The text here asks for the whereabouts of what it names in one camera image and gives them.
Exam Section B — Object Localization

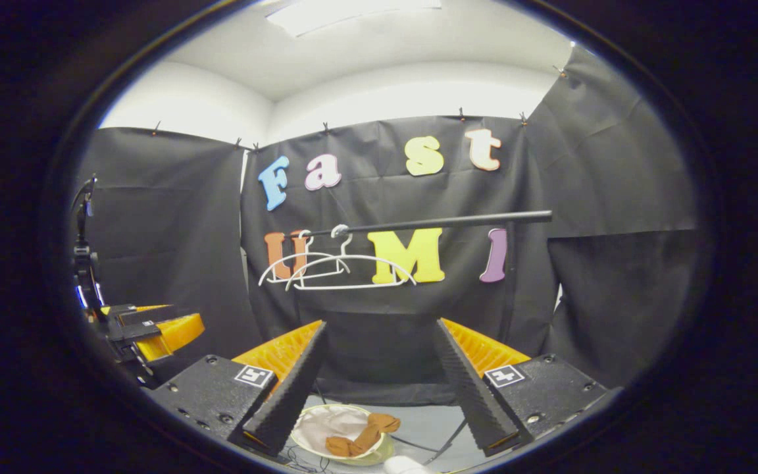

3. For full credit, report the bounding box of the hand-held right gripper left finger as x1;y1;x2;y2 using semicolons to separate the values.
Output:
149;320;328;458

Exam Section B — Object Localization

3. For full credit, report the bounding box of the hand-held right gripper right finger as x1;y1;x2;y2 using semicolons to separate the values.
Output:
433;318;610;458

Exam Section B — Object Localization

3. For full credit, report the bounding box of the white round laundry hamper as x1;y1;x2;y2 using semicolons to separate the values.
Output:
289;403;396;467

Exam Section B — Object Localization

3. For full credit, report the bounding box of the brown jacket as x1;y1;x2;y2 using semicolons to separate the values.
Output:
324;413;401;458

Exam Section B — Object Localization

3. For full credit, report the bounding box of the thick white plastic hanger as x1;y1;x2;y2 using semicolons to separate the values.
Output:
285;224;417;292

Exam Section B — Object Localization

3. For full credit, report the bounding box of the black clothes rack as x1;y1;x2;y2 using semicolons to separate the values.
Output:
287;210;553;461

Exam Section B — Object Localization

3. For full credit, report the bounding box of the white rounded object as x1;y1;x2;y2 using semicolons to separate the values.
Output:
384;456;429;474

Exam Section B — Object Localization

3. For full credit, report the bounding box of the black backdrop cloth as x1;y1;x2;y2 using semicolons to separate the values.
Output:
73;46;699;406

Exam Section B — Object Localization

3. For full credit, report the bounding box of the ceiling light panel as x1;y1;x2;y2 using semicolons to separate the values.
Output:
266;0;442;38

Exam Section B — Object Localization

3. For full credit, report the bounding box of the thin white wire hanger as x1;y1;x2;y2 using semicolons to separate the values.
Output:
259;230;351;287

